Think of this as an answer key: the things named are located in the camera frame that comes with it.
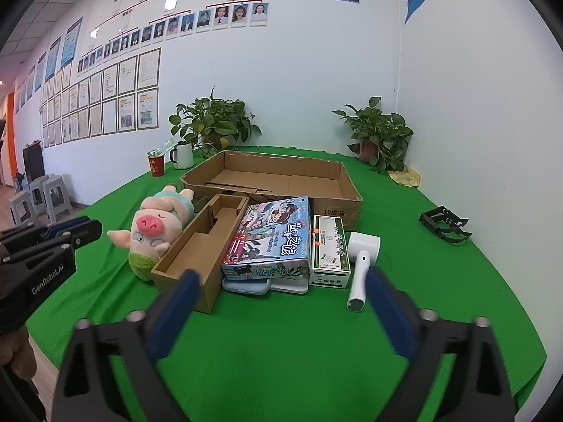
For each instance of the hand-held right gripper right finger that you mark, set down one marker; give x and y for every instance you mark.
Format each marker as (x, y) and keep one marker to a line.
(389, 316)

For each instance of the light blue phone case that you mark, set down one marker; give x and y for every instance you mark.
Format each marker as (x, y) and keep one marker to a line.
(246, 288)

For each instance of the blue notice poster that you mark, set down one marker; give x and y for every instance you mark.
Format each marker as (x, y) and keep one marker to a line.
(52, 58)
(71, 41)

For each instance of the colourful cartoon game box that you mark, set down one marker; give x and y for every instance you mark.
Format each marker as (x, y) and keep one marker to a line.
(268, 237)

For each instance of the large cardboard box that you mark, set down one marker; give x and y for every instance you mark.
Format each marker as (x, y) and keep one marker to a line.
(281, 180)

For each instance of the grey plastic stool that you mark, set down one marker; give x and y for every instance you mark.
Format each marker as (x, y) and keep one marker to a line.
(55, 198)
(20, 209)
(37, 191)

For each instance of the white and green medicine box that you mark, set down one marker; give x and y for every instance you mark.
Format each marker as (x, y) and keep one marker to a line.
(327, 246)

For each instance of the wall of framed certificates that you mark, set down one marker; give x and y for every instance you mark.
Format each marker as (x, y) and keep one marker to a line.
(125, 96)

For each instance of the green tablecloth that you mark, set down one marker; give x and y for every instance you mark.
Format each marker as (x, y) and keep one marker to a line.
(286, 351)

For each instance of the yellow cloth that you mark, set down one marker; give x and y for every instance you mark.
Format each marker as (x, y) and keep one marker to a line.
(407, 176)

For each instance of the black plastic holder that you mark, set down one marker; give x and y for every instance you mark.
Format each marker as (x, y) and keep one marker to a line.
(440, 224)

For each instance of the potted green plant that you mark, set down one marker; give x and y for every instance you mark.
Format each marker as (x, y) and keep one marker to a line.
(215, 118)
(378, 127)

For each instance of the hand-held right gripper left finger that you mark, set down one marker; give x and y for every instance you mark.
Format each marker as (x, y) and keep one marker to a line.
(176, 312)

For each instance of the white mug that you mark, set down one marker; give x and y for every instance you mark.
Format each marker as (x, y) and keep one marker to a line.
(184, 154)

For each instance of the white handheld fan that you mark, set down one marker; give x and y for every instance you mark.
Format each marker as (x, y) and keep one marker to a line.
(360, 272)

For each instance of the red paper cup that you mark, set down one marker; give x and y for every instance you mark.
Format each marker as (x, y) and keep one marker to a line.
(156, 167)

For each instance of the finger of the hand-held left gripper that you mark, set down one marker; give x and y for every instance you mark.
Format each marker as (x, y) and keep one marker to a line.
(88, 231)
(61, 226)

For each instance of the pink pig plush toy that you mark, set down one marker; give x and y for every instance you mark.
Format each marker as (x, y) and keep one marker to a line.
(149, 224)

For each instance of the green packets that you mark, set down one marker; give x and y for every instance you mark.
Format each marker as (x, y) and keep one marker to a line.
(162, 147)

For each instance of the black cabinet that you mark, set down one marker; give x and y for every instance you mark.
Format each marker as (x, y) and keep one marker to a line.
(34, 162)

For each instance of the row of portrait photos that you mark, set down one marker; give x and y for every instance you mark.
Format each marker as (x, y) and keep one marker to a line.
(220, 17)

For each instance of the narrow cardboard box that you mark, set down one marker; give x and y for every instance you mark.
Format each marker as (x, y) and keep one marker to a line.
(189, 255)

